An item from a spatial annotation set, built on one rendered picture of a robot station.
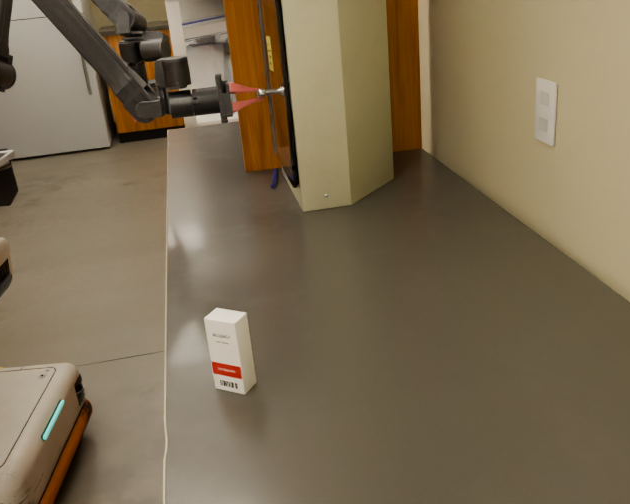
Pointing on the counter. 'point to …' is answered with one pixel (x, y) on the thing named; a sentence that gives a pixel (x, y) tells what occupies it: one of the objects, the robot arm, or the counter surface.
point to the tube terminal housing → (339, 99)
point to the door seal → (288, 90)
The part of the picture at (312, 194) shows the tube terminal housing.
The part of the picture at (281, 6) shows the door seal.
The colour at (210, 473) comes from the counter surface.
